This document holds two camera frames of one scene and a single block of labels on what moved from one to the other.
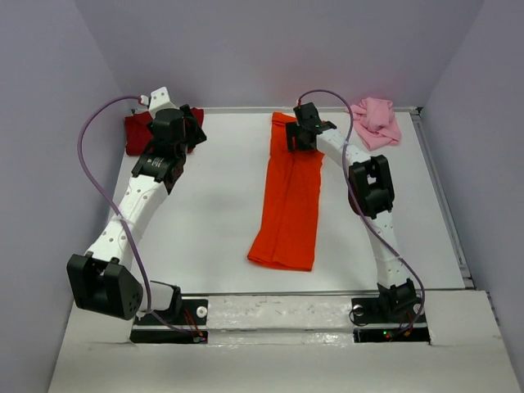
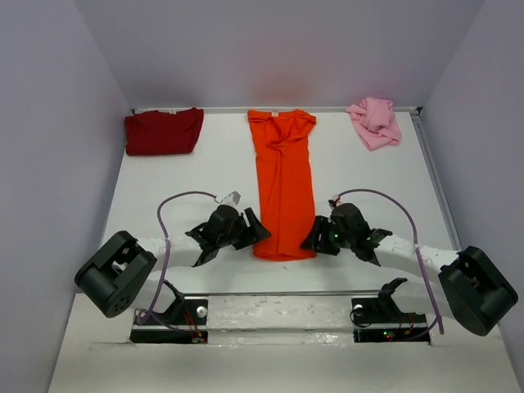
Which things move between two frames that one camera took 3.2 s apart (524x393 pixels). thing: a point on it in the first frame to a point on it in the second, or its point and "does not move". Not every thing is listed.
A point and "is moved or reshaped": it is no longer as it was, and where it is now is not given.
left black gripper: x=194 y=132 to x=251 y=234
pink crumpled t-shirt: x=375 y=123 does not move
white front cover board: x=291 y=343 does not move
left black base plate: x=193 y=312 does not move
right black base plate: x=369 y=310 does not move
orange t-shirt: x=286 y=228 is moved or reshaped
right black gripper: x=291 y=131 to x=321 y=225
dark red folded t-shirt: x=139 y=135 does not move
